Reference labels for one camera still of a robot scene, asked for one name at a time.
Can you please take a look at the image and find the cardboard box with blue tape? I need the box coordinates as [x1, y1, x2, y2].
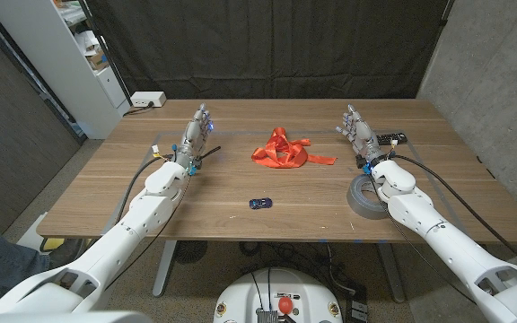
[86, 49, 110, 71]

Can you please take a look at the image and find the black floor power strip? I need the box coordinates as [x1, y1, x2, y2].
[346, 286, 370, 323]

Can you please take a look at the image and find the white shelf cabinet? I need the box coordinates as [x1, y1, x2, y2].
[0, 0, 132, 140]

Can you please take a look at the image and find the white power outlet box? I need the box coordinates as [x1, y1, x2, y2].
[130, 91, 168, 109]

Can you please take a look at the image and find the white robot torso base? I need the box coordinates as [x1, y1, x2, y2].
[213, 267, 344, 323]

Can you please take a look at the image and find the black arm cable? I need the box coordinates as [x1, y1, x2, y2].
[390, 153, 517, 273]
[114, 155, 166, 224]

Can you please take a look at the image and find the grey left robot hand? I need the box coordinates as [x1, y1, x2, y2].
[176, 103, 215, 170]

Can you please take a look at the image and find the grey table leg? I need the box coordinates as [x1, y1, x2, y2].
[152, 240, 178, 298]
[374, 241, 407, 304]

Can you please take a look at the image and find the black stand pole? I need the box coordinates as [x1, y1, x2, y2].
[77, 0, 134, 108]

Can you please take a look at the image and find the orange satin ribbon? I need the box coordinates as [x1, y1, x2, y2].
[251, 127, 338, 170]

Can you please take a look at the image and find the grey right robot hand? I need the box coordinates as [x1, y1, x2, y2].
[335, 104, 388, 169]

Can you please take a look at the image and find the grey duct tape roll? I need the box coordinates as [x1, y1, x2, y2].
[346, 173, 392, 221]

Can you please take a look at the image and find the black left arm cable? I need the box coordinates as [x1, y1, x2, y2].
[114, 155, 166, 224]

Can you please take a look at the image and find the black fabric curtain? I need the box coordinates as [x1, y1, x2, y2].
[85, 0, 455, 100]

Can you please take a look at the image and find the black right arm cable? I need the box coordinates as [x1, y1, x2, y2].
[390, 153, 517, 273]

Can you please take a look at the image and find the black remote control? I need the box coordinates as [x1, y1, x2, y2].
[374, 132, 408, 146]

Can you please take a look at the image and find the small blue toy car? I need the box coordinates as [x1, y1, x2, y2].
[249, 197, 274, 211]

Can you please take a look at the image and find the dark brown shoe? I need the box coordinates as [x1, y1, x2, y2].
[47, 239, 90, 270]

